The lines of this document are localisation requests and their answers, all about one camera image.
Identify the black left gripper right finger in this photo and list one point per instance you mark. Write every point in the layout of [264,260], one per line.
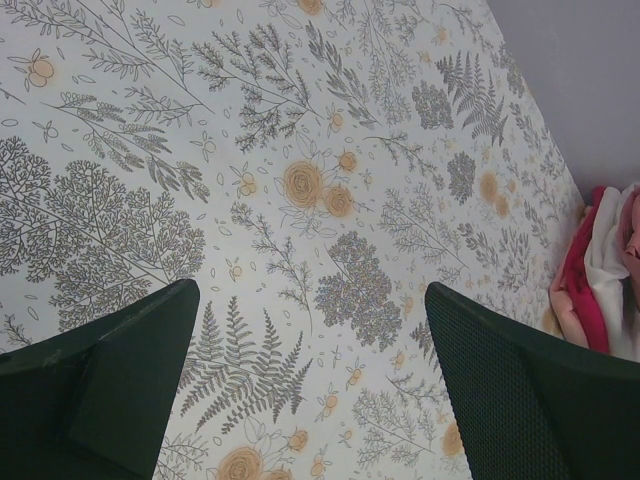
[529,405]

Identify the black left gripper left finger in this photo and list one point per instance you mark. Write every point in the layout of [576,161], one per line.
[94,402]

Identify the dusty pink t shirt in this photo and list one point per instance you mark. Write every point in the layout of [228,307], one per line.
[628,239]

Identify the folded light pink t shirt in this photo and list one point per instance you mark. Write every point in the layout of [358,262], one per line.
[563,308]

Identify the folded magenta t shirt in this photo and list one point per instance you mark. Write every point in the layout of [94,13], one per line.
[584,304]

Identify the folded white t shirt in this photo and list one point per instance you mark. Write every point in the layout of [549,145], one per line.
[608,276]

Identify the floral patterned table mat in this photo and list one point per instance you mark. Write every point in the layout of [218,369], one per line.
[313,166]

